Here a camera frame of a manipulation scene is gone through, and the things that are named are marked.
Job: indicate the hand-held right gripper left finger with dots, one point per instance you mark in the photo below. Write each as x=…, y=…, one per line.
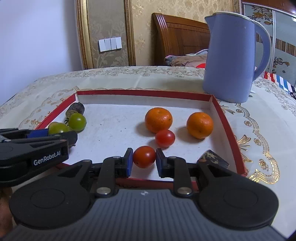
x=129, y=162

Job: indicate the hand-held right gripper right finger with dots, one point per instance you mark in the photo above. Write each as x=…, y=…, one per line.
x=159, y=163

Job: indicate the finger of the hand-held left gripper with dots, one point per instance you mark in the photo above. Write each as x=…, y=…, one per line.
x=38, y=133
x=69, y=138

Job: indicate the green tomato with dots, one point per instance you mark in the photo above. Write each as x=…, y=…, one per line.
x=57, y=128
x=77, y=121

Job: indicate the red cherry tomato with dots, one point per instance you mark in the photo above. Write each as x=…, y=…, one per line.
x=165, y=138
x=144, y=157

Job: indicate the dark cylindrical stem piece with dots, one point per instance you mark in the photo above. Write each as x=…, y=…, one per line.
x=77, y=107

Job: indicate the red cardboard box tray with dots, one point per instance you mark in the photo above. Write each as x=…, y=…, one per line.
x=115, y=125

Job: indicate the orange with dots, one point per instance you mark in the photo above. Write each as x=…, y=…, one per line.
x=199, y=125
x=158, y=119

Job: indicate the black and gold block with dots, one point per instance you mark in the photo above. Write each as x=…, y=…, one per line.
x=215, y=160

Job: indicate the pink patterned pillow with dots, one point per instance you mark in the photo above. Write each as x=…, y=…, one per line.
x=185, y=60

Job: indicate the blue electric kettle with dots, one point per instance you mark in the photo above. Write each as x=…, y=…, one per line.
x=226, y=58

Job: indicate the wooden bed headboard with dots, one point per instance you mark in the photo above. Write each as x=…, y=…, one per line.
x=180, y=39

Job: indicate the striped colourful blanket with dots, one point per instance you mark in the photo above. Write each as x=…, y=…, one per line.
x=279, y=81

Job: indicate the floral glass door wardrobe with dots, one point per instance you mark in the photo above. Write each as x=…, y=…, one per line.
x=282, y=34

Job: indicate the white wall light switch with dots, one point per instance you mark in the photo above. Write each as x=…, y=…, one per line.
x=110, y=44

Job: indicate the gold wall panel frame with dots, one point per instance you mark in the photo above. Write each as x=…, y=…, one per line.
x=82, y=34

